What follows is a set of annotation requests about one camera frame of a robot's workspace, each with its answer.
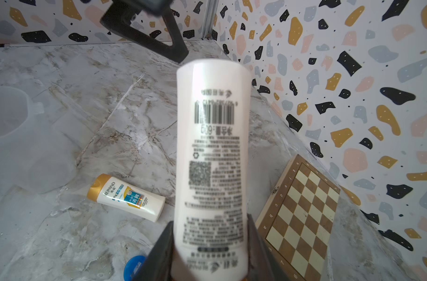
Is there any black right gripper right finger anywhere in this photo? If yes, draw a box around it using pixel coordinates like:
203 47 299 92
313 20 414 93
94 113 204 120
247 214 289 281

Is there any clear plastic container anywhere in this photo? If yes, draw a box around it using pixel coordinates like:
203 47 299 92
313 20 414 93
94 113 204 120
0 86 76 194

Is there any white tube gold cap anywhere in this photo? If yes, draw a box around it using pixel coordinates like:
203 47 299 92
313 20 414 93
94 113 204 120
87 174 165 222

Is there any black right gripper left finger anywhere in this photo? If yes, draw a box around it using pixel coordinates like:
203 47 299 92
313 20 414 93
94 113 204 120
131 221 174 281

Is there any white lotion tube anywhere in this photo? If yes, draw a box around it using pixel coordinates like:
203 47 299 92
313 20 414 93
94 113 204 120
171 59 252 281

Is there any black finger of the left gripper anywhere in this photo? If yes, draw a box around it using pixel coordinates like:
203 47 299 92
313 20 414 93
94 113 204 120
100 0 189 63

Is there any blue container lid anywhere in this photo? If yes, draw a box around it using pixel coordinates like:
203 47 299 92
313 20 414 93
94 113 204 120
123 255 146 281

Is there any wooden chessboard box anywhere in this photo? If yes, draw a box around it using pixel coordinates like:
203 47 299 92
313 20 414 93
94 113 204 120
256 155 341 281

